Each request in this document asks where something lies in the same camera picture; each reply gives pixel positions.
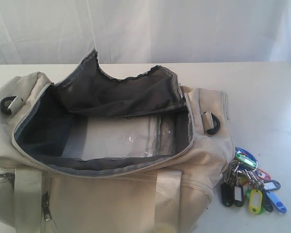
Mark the beige duffel bag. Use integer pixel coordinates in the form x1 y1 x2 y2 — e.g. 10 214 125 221
0 50 235 233

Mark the bunch of coloured key tags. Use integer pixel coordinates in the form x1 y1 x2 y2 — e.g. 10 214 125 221
220 147 287 215

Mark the clear plastic bag liner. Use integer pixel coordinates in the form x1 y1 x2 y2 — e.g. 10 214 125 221
63 115 175 161

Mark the white backdrop curtain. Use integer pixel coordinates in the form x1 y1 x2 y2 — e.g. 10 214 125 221
0 0 291 64

